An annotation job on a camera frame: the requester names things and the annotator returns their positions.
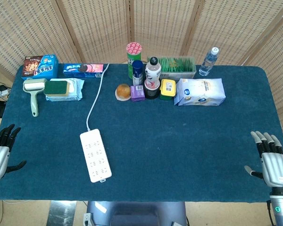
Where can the right grey-tipped robot hand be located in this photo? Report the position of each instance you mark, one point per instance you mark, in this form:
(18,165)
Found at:
(276,167)

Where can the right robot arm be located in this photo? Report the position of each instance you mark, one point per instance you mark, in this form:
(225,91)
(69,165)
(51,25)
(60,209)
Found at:
(281,209)

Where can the white power adapter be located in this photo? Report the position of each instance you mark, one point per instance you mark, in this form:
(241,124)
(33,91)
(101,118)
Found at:
(0,90)

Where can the metal floor plate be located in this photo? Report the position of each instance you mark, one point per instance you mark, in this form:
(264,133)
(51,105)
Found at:
(61,213)

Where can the pale green lint roller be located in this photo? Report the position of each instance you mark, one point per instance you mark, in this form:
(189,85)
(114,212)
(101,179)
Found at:
(34,86)

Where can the green and yellow sponge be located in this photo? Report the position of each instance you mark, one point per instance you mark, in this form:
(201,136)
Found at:
(56,87)

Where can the white power strip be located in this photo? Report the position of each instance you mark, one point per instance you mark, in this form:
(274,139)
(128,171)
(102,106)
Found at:
(95,155)

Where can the brown and blue cookie box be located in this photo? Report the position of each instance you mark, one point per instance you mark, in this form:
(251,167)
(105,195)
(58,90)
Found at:
(37,67)

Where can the light blue wet wipes pack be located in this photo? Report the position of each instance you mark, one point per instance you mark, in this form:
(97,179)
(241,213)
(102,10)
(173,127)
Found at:
(76,90)

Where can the white tissue pack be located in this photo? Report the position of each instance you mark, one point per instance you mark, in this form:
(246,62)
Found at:
(198,91)

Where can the blue table mat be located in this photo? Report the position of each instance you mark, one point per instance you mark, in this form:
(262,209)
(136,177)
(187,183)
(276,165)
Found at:
(167,141)

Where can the blue and pink Oreo box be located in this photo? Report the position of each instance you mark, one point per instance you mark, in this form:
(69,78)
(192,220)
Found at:
(82,69)

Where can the clear water bottle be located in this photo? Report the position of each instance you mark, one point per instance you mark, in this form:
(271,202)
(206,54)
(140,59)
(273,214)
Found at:
(208,62)

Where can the green container with yellow lid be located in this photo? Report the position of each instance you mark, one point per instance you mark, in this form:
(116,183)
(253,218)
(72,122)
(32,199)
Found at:
(168,88)

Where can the clear box of green packets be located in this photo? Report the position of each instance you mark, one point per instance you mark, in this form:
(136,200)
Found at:
(177,66)

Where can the orange jelly cup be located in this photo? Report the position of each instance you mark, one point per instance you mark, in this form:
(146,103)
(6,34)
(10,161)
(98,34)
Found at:
(123,91)

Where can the black mesh cup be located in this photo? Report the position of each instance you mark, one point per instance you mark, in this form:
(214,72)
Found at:
(152,94)

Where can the small purple box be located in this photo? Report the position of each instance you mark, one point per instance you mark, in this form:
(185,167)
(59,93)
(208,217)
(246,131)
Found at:
(137,94)

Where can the white and pink drink bottle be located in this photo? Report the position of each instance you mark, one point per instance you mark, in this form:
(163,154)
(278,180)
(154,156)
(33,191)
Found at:
(152,73)

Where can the woven folding screen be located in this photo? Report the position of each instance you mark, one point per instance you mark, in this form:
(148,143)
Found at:
(96,28)

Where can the dark blue spray can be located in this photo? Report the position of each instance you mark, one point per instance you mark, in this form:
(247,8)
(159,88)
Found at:
(137,70)

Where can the green chips can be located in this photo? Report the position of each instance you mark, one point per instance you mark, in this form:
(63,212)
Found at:
(133,54)

